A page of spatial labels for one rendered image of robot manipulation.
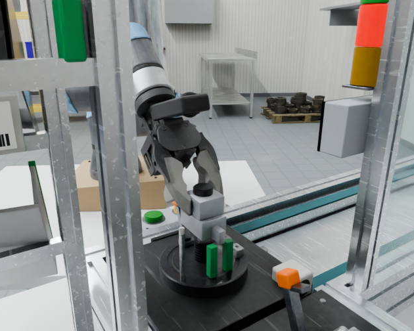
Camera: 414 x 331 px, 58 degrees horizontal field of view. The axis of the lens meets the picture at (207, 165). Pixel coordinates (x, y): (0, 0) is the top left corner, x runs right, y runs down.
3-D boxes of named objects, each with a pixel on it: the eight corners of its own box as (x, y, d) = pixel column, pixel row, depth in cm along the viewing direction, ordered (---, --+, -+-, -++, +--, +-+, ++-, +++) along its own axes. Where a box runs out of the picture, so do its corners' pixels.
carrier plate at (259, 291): (106, 266, 63) (104, 255, 63) (221, 228, 76) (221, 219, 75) (173, 366, 45) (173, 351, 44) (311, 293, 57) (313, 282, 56)
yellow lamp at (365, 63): (342, 83, 51) (346, 46, 49) (364, 81, 54) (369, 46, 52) (374, 88, 47) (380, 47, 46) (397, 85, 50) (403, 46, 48)
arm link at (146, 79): (171, 65, 64) (126, 67, 60) (181, 86, 62) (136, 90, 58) (159, 92, 70) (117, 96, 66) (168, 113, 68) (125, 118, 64)
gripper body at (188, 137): (190, 171, 65) (165, 115, 69) (209, 146, 59) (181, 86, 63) (150, 180, 61) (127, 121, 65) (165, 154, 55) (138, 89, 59)
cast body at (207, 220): (179, 222, 59) (179, 182, 56) (203, 216, 61) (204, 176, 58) (209, 248, 52) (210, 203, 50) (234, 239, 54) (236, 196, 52)
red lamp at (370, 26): (346, 45, 49) (351, 5, 48) (369, 45, 52) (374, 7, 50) (380, 46, 45) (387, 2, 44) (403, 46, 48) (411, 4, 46)
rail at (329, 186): (73, 300, 69) (66, 249, 65) (368, 194, 115) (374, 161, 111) (81, 318, 64) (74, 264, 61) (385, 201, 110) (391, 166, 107)
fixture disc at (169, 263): (144, 261, 61) (144, 251, 61) (215, 238, 69) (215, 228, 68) (188, 311, 50) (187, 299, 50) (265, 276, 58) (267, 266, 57)
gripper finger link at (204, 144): (223, 171, 60) (192, 128, 62) (227, 166, 59) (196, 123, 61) (200, 182, 58) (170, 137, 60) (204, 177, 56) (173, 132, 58)
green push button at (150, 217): (140, 221, 78) (140, 213, 78) (158, 216, 80) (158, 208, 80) (149, 229, 75) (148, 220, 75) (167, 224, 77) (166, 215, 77)
